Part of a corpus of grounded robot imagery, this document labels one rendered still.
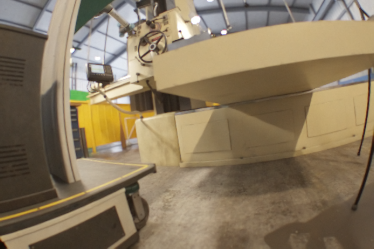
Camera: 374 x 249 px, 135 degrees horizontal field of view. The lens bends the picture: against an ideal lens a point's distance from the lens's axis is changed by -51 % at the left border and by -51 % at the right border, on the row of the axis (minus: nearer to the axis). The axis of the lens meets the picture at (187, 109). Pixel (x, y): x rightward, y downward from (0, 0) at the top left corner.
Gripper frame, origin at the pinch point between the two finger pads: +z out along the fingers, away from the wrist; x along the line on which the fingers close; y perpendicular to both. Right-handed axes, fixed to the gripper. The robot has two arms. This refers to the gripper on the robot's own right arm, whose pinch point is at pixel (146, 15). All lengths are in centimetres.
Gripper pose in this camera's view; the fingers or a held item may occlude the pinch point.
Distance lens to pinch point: 131.4
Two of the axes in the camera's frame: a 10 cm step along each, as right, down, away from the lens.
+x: 9.6, -0.3, -2.8
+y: -2.5, 3.8, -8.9
